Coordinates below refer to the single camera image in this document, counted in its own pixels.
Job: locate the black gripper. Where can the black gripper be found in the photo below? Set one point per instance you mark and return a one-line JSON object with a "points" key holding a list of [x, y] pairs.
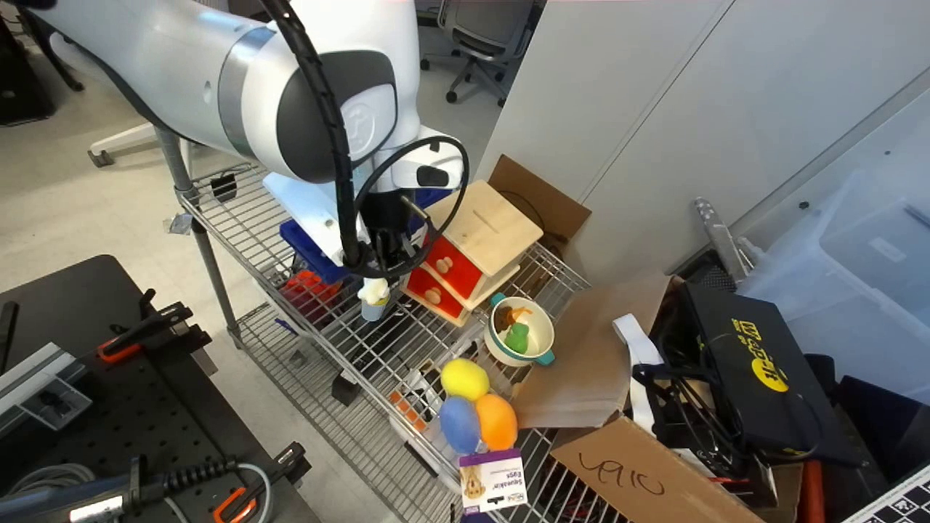
{"points": [[396, 222]]}

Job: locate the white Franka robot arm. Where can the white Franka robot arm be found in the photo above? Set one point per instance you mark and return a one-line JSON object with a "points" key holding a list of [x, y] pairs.
{"points": [[194, 68]]}

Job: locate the blue plastic bin tray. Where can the blue plastic bin tray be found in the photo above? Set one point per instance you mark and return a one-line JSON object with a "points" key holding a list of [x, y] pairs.
{"points": [[309, 252]]}

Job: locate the red orange plastic item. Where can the red orange plastic item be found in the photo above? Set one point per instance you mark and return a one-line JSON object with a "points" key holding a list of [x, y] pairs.
{"points": [[313, 289]]}

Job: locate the wooden box with red drawers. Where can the wooden box with red drawers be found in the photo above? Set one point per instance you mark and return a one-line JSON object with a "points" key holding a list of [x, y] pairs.
{"points": [[480, 238]]}

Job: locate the orange white package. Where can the orange white package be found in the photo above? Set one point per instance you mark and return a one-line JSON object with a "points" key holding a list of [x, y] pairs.
{"points": [[418, 402]]}

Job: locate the yellow foam ball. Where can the yellow foam ball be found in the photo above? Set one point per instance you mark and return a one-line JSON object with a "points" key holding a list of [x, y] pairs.
{"points": [[466, 380]]}

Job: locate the brown cardboard sheet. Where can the brown cardboard sheet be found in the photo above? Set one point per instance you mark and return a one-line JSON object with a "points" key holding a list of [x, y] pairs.
{"points": [[541, 200]]}

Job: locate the orange foam ball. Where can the orange foam ball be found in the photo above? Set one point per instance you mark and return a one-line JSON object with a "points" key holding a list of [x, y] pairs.
{"points": [[499, 424]]}

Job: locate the brown cardboard box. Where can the brown cardboard box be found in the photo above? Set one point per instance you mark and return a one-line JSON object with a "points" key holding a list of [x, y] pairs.
{"points": [[592, 351]]}

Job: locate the purple white ball label card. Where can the purple white ball label card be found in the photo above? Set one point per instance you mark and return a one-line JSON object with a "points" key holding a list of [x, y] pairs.
{"points": [[493, 480]]}

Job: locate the grey office chair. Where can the grey office chair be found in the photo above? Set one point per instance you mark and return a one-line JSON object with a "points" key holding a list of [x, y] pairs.
{"points": [[480, 40]]}

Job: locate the white chair base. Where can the white chair base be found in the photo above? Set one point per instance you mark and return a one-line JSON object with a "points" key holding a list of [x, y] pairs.
{"points": [[121, 146]]}

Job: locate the black bar clamp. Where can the black bar clamp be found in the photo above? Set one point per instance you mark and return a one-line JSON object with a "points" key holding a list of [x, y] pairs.
{"points": [[185, 480]]}

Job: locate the black perforated work table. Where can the black perforated work table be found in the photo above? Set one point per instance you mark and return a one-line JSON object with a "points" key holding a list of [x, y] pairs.
{"points": [[125, 427]]}

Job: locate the aluminium extrusion bar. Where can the aluminium extrusion bar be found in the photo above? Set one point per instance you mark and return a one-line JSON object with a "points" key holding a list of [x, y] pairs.
{"points": [[34, 380]]}

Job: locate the black bag with yellow logo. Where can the black bag with yellow logo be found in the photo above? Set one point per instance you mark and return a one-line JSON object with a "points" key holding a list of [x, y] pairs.
{"points": [[766, 368]]}

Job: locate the black chair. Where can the black chair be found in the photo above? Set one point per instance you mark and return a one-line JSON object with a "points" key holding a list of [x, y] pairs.
{"points": [[31, 76]]}

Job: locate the clear plastic storage bin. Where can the clear plastic storage bin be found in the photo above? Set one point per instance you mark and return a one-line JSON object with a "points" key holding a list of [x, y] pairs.
{"points": [[862, 280]]}

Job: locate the red plastic container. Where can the red plastic container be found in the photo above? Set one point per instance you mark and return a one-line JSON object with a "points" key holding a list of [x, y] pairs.
{"points": [[814, 495]]}

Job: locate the silver metal bracket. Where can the silver metal bracket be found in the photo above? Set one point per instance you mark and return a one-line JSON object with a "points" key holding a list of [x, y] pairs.
{"points": [[729, 242]]}

